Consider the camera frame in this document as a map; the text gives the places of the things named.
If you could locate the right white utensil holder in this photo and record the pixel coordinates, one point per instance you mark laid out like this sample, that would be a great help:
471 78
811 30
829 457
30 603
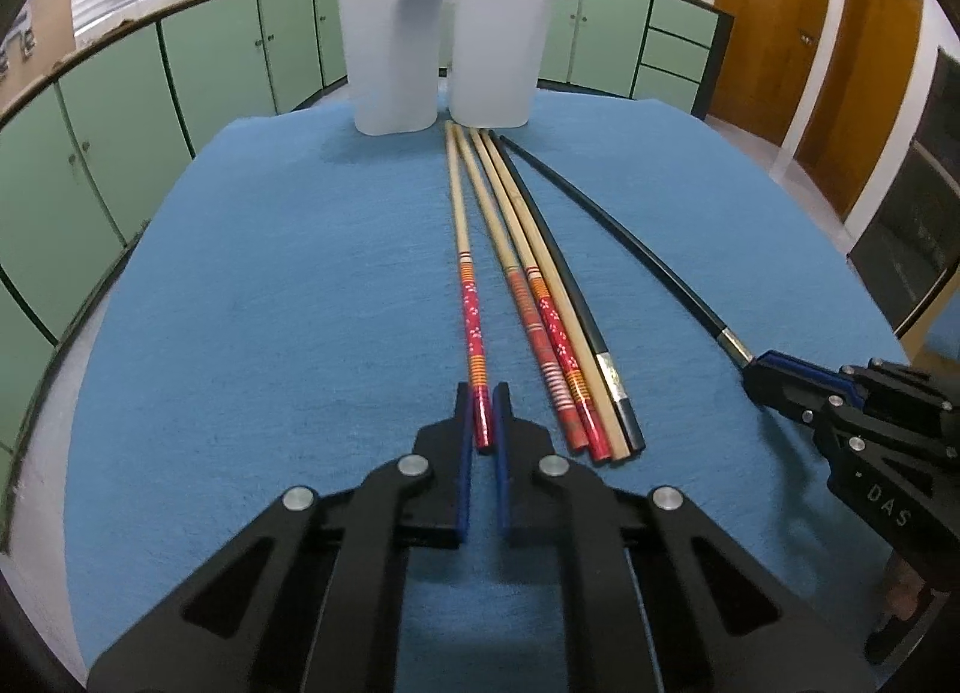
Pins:
497 49

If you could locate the black chopstick gold band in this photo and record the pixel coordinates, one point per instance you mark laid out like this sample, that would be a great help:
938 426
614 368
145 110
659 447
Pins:
570 280

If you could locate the red orange star chopstick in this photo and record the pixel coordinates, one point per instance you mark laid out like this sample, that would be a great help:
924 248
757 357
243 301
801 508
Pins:
514 245

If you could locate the brown cardboard board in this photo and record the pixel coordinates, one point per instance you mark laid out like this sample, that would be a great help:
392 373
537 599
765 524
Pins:
42 36

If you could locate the red patterned chopstick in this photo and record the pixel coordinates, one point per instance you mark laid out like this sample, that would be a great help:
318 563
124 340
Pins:
483 426

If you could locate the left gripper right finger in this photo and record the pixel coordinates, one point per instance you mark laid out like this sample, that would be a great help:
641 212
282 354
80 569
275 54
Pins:
656 596

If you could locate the green lower kitchen cabinets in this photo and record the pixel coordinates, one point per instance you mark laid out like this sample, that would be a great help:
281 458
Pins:
91 151

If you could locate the plain wooden chopstick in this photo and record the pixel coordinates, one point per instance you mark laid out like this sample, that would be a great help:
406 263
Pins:
600 422

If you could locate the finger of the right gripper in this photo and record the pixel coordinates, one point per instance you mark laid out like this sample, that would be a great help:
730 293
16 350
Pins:
887 388
797 389

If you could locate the black chopstick silver band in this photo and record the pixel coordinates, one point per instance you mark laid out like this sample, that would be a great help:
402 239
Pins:
708 319

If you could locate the left white utensil holder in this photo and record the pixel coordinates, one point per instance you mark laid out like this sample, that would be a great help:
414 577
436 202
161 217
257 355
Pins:
391 49

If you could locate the wooden door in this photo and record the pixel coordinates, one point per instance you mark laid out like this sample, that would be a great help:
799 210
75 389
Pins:
768 61
860 98

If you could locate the dark glass cabinet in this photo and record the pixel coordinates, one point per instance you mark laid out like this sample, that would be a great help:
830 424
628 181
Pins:
909 250

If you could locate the red striped chopstick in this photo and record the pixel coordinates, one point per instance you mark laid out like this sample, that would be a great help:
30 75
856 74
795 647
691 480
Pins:
555 382

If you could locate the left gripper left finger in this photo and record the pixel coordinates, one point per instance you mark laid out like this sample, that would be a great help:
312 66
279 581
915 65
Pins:
308 596

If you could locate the white utensil holder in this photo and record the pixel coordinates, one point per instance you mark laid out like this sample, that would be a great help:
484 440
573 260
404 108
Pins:
391 49
497 49

